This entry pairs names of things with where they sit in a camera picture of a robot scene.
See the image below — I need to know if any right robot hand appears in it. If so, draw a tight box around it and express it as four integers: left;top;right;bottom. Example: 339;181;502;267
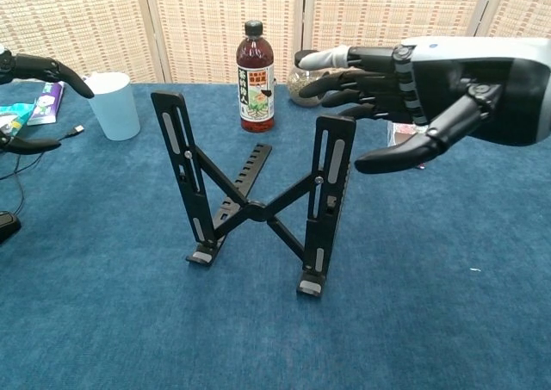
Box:
294;36;551;175

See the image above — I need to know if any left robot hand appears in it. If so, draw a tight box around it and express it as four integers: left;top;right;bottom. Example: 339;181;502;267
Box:
0;45;95;155

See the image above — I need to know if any black folding stand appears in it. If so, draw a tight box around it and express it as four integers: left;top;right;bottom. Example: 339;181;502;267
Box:
150;90;358;300

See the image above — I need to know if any purple white toothpaste tube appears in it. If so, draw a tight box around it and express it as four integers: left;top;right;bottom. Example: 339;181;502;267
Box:
27;82;65;127

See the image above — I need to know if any teal snack bag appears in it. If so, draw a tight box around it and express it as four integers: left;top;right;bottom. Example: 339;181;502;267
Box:
0;102;35;150

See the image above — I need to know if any light blue plastic cup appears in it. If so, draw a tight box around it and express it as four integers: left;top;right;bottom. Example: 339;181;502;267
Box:
81;71;142;142

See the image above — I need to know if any floral paper box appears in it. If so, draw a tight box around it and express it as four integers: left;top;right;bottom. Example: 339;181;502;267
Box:
386;121;427;170

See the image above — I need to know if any bamboo folding screen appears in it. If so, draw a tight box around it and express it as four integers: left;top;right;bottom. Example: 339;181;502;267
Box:
0;0;551;86

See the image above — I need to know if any black computer mouse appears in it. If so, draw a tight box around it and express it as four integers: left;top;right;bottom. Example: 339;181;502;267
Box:
0;210;22;245

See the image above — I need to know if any glass jar black lid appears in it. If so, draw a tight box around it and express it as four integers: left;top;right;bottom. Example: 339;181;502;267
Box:
287;65;328;108

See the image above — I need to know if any dark tea bottle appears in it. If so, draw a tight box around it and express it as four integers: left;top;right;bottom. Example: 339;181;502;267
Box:
235;19;276;133

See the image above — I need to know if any blue felt table cover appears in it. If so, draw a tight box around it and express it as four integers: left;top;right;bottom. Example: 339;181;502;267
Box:
0;81;551;390

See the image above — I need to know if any black mouse usb cable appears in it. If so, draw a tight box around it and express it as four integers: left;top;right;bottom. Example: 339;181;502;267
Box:
0;124;85;214

